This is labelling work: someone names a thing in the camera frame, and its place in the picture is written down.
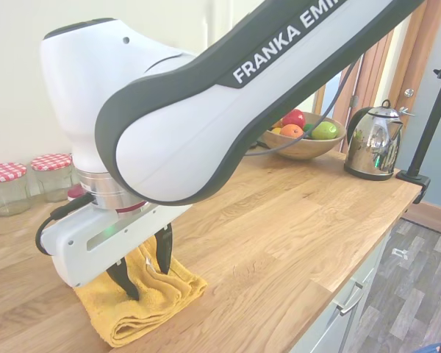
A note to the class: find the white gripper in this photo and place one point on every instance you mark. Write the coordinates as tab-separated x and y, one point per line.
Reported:
95	235

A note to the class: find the yellow terry towel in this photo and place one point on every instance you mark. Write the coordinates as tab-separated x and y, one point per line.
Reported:
150	307

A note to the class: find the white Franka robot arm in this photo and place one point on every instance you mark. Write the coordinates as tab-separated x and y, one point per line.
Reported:
169	147

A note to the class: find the glass jar red checked lid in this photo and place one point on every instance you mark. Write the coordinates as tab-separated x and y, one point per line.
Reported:
53	176
7	191

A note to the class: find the yellow lemon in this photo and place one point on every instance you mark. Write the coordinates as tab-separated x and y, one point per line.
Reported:
275	131

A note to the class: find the wooden fruit bowl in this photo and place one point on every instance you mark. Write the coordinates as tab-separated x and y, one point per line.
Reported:
301	149

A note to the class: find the orange fruit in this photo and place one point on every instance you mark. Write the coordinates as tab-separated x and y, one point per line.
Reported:
291	131

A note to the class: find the white base cabinet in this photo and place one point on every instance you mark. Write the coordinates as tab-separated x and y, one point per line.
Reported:
353	264

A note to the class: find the red apple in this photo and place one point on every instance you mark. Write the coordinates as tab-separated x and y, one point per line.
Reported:
294	118

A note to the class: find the green lime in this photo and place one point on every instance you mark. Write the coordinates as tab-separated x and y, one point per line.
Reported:
308	127

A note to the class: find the green apple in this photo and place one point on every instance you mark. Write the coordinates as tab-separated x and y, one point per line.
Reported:
325	130

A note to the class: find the small white plastic piece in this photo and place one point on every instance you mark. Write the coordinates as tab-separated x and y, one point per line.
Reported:
400	253

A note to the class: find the stainless steel kettle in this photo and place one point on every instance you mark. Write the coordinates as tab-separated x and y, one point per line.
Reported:
373	147

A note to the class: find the silver door hinge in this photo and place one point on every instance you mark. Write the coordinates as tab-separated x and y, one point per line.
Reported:
355	100

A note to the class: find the round silver door lock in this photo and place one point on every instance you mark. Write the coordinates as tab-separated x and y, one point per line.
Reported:
409	92

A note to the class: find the grey blue door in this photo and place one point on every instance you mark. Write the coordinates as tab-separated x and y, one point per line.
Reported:
408	55

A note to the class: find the wooden door frame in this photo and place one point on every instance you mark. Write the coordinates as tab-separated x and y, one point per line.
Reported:
375	66

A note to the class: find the black camera stand with clamp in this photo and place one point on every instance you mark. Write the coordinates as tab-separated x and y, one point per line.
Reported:
431	121

